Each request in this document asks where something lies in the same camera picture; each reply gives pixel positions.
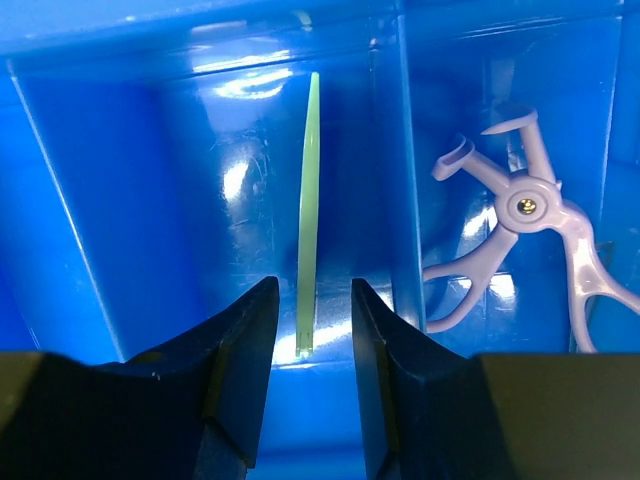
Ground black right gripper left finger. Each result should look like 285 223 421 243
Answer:
1 276 280 479

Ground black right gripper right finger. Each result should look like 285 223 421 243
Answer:
351 279 639 479

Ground mint green spatula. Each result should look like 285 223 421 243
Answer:
296 72 320 358

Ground blue divided plastic bin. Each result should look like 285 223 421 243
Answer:
1 1 639 479

